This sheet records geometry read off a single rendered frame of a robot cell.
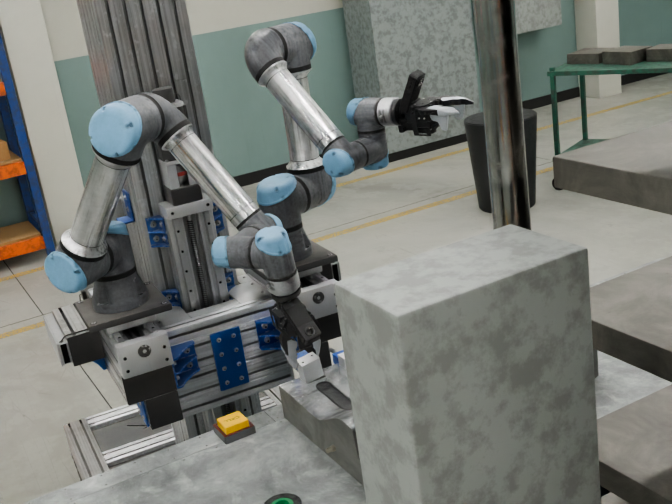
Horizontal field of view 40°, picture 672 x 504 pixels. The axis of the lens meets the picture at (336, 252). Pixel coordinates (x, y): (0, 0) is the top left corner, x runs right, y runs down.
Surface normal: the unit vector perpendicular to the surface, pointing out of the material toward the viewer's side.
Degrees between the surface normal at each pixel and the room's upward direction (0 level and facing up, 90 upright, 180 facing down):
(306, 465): 0
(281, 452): 0
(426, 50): 90
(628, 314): 0
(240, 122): 90
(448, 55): 90
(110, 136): 84
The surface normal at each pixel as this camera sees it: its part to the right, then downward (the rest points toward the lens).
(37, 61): 0.47, 0.22
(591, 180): -0.87, 0.27
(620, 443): -0.14, -0.94
